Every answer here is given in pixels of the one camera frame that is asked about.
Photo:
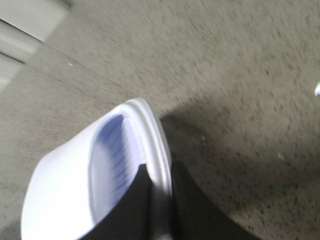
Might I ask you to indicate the left-side light blue slipper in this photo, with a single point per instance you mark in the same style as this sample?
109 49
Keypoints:
74 187

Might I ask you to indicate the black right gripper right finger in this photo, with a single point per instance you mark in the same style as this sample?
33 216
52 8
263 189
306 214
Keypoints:
195 216

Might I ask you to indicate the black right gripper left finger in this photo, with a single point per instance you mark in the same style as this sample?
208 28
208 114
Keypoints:
129 219

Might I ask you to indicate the white pleated curtain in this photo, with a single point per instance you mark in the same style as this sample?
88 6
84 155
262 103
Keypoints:
24 26

